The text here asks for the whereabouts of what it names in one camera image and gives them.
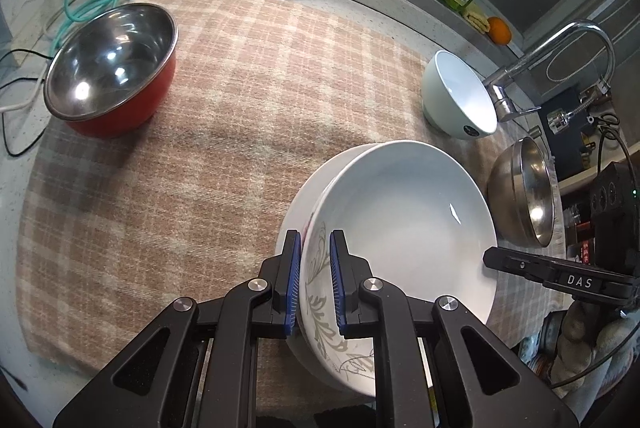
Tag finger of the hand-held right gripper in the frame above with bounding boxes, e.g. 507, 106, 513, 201
482, 247, 556, 282

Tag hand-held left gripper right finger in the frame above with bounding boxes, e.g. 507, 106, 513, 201
330, 230, 581, 428

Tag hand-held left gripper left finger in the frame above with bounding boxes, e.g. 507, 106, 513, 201
52, 230, 303, 428

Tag large floral plate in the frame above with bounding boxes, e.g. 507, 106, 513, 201
274, 143, 371, 389

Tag white leaf-print plate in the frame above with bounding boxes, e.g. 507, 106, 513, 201
297, 139, 498, 399

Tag white bowl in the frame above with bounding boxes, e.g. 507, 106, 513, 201
421, 50, 498, 139

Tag red steel bowl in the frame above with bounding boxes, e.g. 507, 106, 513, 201
42, 2, 179, 139

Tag dark knife holder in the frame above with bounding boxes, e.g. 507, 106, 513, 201
540, 88, 621, 179

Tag black scissors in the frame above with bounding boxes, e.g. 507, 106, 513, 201
587, 113, 621, 131

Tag chrome faucet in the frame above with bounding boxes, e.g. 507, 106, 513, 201
482, 20, 616, 133

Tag plaid table cloth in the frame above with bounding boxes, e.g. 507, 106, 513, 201
17, 0, 568, 389

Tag orange fruit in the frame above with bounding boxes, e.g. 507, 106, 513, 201
487, 16, 513, 46

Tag yellow cloth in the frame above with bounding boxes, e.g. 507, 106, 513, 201
462, 5, 493, 33

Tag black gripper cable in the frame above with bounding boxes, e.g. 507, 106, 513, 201
547, 128, 640, 391

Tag white charger cable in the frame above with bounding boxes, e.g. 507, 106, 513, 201
0, 75, 48, 113

